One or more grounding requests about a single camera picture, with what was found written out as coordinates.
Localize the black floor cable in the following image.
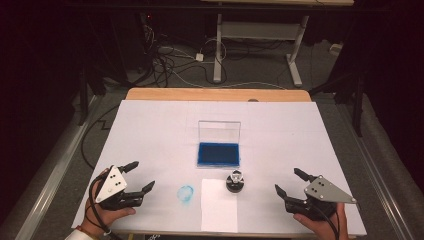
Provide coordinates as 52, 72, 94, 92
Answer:
80, 104, 120, 170

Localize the small white paper sheet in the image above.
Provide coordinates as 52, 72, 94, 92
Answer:
200, 178, 239, 234

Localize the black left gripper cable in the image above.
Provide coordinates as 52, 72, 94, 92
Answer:
87, 173, 116, 240

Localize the wooden table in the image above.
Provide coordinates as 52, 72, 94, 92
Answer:
109, 87, 358, 240

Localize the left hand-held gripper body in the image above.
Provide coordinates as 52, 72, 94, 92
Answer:
94, 164, 146, 212

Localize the blue ink pad clear lid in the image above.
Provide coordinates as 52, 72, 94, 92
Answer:
196, 120, 242, 169

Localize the person's left hand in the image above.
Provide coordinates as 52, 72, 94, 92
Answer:
81, 168, 137, 236

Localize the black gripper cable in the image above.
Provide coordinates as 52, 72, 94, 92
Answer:
311, 202, 342, 240
87, 173, 116, 240

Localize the large white board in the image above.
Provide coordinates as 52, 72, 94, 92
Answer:
71, 99, 368, 236

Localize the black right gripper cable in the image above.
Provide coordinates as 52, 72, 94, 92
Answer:
311, 202, 342, 240

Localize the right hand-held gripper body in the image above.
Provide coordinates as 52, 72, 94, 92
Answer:
284, 174, 358, 222

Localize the orange bracelet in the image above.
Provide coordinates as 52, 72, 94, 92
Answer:
75, 224, 101, 239

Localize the black round stamp cap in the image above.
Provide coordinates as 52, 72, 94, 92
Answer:
225, 181, 245, 194

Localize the tangle of black cables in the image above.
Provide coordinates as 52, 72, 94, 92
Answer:
133, 13, 231, 88

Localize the white cable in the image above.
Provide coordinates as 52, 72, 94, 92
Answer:
156, 44, 288, 91

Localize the white metal desk frame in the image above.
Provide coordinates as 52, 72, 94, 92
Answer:
213, 13, 310, 88

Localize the black stand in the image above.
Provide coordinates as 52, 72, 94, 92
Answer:
77, 68, 90, 127
309, 64, 365, 138

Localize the white left sleeve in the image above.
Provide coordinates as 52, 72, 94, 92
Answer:
64, 229, 98, 240

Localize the black round stamp clear top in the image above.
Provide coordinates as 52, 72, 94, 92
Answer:
227, 169, 244, 187

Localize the aluminium rail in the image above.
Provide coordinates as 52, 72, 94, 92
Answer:
334, 99, 416, 240
13, 94, 103, 240

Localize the person's right hand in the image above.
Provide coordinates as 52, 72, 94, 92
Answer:
293, 203, 349, 240

